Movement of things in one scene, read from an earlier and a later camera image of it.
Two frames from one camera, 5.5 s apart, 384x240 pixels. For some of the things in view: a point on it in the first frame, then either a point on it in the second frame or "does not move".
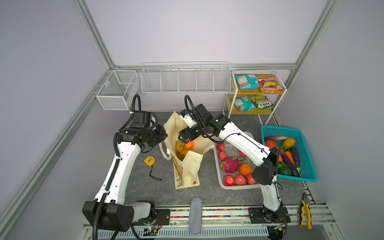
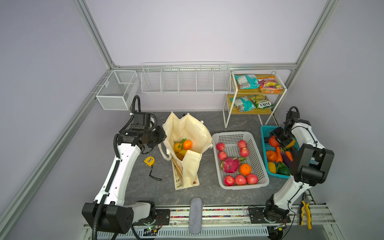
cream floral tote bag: x=186 y=172 does not move
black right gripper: x=188 y=131 -> x=283 y=143
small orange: x=189 y=145 does not move
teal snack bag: x=247 y=81 does not move
